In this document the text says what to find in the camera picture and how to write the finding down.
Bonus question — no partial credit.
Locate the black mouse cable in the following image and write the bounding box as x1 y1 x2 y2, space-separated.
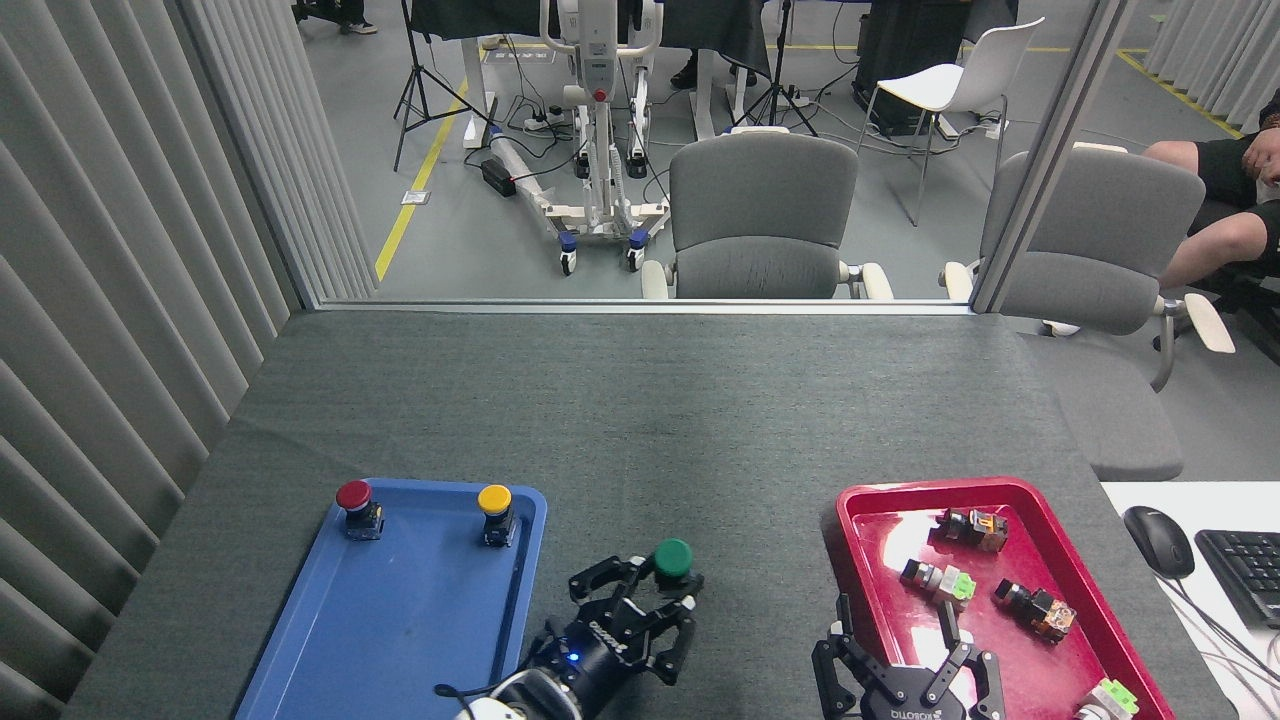
1163 575 1280 691

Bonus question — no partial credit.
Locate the person's hand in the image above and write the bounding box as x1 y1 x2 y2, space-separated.
1242 128 1280 186

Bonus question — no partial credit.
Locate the silver post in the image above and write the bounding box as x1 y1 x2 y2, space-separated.
970 0 1141 313

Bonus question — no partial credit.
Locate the red push button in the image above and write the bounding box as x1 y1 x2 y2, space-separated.
335 480 386 541

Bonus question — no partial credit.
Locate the black cloth covered table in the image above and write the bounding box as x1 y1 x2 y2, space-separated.
410 0 791 79

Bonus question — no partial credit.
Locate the red plastic tray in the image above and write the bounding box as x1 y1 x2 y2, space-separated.
835 477 1176 720

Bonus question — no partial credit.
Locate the black computer mouse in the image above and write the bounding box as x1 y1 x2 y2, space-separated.
1123 506 1196 580

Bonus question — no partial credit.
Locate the yellow push button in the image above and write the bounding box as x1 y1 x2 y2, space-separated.
476 484 518 548

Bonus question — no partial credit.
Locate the silver frame rail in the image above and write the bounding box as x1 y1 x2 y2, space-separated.
310 298 976 317

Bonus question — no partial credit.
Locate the grey office chair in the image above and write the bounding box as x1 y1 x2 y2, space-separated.
641 127 894 301
940 142 1236 483

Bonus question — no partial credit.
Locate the black tripod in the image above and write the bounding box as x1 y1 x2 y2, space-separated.
393 0 493 171
733 0 819 137

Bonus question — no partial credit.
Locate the green push button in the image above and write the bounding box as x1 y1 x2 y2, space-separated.
650 538 704 601

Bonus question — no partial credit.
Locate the blue plastic tray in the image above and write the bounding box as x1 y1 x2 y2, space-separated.
235 478 548 720

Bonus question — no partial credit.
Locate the white plastic chair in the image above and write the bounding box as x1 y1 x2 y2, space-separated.
858 17 1046 226

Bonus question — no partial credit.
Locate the white stand on wheels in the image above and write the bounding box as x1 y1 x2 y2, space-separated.
490 0 671 276

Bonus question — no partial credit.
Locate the white switch with green base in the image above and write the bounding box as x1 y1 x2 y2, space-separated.
1075 678 1140 720

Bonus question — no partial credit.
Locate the black office chair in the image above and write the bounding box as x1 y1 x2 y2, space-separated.
1153 262 1280 366

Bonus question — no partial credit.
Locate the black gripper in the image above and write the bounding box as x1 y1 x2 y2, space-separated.
811 593 1006 720
530 556 698 716

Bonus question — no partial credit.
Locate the grey switch with green base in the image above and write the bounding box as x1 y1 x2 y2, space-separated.
899 558 977 613

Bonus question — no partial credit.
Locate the black switch with orange window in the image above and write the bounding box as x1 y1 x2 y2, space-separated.
928 507 1009 554

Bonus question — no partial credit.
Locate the black keyboard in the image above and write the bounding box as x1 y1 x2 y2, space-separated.
1195 529 1280 629

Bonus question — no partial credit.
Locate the black switch with orange base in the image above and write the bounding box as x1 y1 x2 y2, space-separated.
992 578 1077 644

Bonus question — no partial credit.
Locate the white desk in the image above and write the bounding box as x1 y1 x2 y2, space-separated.
1100 482 1280 720

